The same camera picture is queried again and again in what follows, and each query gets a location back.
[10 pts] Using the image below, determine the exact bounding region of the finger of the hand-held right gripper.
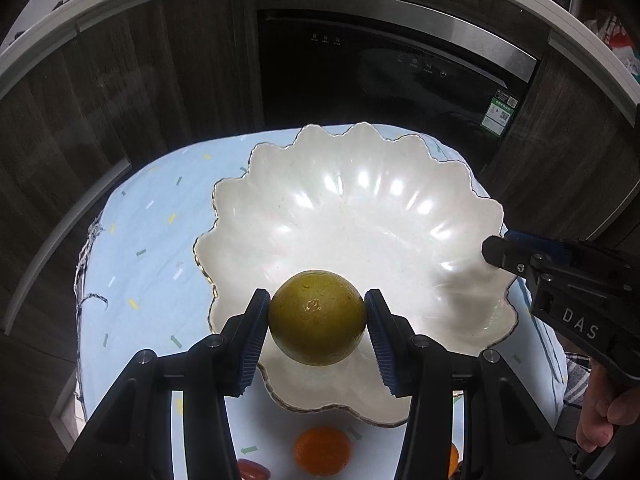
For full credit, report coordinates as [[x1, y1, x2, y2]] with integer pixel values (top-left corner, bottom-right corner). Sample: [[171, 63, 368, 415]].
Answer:
[[481, 235, 539, 282], [503, 230, 577, 264]]

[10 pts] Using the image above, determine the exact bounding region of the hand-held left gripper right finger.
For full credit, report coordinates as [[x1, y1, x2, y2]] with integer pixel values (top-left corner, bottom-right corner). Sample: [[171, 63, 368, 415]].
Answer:
[[364, 287, 576, 480]]

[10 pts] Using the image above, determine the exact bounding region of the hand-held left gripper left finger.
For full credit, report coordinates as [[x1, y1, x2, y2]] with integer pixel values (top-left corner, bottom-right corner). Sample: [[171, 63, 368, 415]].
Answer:
[[62, 287, 273, 480]]

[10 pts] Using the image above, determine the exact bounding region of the green round citrus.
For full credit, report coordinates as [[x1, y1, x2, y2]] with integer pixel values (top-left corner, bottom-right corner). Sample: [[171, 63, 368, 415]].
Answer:
[[268, 269, 367, 367]]

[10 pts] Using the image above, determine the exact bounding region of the white scalloped bowl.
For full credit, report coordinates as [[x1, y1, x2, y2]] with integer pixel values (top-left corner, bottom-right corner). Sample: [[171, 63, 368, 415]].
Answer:
[[193, 122, 517, 428]]

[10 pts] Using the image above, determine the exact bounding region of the person's right hand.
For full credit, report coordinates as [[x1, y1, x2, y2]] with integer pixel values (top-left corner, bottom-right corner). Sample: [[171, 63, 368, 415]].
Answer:
[[575, 357, 640, 467]]

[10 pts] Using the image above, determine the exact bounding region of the grey checked cloth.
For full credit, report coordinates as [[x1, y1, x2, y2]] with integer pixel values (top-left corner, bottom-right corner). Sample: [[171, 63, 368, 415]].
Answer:
[[562, 352, 593, 416]]

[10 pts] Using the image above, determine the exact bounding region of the dark wood cabinet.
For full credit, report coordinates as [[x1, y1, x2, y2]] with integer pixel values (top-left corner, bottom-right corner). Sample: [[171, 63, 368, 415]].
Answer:
[[0, 0, 266, 480], [480, 35, 640, 248]]

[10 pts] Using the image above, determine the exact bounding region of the red cherry tomato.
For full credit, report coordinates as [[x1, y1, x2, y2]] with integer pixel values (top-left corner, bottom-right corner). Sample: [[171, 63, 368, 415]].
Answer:
[[236, 458, 272, 480]]

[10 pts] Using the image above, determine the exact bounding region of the light blue patterned tablecloth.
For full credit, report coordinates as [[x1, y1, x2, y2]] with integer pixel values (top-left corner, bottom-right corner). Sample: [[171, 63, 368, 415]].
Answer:
[[74, 122, 568, 480]]

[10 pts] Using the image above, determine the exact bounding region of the black built-in oven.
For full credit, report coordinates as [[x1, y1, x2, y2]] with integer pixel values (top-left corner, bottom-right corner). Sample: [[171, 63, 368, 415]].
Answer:
[[256, 0, 545, 173]]

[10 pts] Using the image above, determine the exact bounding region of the colourful printed bag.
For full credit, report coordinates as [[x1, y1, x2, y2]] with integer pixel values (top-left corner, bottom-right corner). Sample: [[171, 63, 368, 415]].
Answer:
[[597, 12, 640, 93]]

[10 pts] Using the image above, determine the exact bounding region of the white countertop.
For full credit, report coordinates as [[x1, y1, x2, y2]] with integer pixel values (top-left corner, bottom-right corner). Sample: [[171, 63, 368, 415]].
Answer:
[[0, 0, 640, 128]]

